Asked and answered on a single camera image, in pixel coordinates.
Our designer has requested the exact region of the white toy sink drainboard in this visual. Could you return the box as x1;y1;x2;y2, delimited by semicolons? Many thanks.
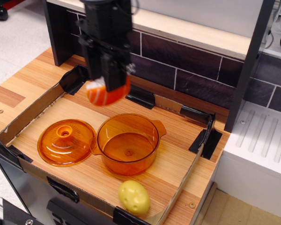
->
215;102;281;217

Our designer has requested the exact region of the orange transparent plastic pot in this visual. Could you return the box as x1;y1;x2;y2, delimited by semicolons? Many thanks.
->
89;113;166;176

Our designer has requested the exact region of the orange transparent pot lid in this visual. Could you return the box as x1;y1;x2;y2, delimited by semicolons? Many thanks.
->
37;119;96;166

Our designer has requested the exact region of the dark left cabinet post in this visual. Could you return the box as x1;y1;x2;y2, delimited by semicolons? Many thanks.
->
43;0;74;66

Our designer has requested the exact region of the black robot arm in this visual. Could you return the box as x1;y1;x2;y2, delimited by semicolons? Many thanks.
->
76;0;134;92

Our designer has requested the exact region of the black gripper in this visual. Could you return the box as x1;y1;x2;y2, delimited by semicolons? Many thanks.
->
76;1;133;92

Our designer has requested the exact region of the black base plate with screw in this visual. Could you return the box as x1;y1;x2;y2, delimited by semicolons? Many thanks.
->
0;199;42;225

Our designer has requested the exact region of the yellow toy potato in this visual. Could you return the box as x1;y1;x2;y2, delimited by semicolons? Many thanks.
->
118;180;150;216

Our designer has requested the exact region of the dark grey vertical post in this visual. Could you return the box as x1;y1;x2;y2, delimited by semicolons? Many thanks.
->
224;0;275;132

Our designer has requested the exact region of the orange salmon sushi toy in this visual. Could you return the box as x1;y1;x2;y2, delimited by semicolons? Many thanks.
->
86;77;131;106

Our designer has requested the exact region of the black caster wheel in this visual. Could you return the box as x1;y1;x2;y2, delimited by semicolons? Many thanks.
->
0;0;9;21

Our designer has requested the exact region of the cardboard fence with black tape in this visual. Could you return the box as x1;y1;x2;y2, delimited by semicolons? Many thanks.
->
0;54;227;225

